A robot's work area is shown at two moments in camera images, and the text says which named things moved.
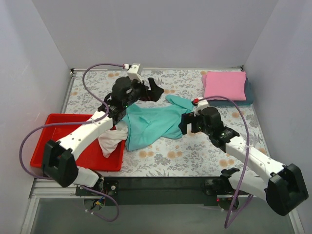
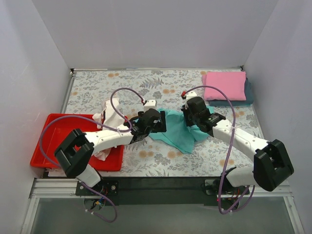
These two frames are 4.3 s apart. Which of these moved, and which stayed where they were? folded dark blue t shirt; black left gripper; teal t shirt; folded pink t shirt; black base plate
Moved: black left gripper; teal t shirt
Stayed: black base plate; folded dark blue t shirt; folded pink t shirt
